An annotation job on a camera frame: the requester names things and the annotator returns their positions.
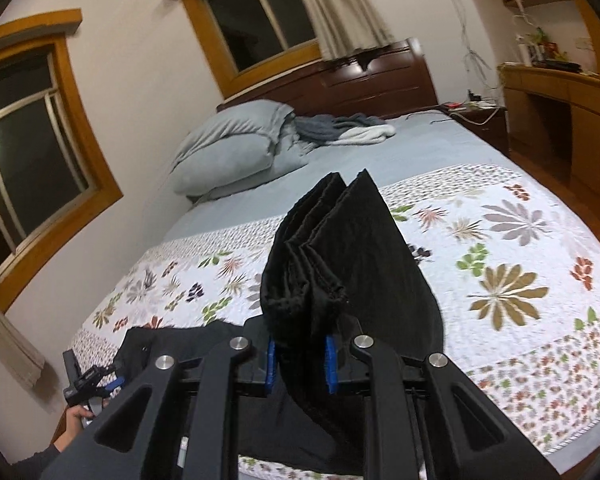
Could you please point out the wooden desk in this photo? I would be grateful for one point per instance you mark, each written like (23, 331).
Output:
(553, 119)

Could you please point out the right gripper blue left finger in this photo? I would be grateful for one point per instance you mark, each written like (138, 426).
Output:
(271, 366)

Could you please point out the dark wooden headboard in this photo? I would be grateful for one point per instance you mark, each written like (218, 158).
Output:
(386, 83)

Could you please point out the wooden nightstand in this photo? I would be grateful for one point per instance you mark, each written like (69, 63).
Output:
(489, 125)

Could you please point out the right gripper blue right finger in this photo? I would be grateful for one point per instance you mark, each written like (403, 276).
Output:
(331, 364)

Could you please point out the grey-blue bed with sheet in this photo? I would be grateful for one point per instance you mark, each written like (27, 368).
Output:
(380, 185)

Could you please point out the grey folded duvet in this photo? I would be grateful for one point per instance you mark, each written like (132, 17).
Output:
(263, 117)

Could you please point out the wood framed side window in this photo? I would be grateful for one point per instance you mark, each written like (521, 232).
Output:
(54, 179)

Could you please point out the dark grey and white blanket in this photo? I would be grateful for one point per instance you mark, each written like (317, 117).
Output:
(357, 129)

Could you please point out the grey pillow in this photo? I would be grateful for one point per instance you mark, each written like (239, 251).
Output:
(221, 163)

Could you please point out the person's left hand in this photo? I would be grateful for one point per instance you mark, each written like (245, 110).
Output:
(74, 417)

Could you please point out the black quilted pants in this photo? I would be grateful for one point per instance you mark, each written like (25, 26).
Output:
(338, 267)

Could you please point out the beige side curtain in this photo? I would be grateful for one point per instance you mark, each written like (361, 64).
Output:
(23, 361)

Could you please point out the floral quilted bedspread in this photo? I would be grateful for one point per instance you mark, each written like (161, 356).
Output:
(430, 284)

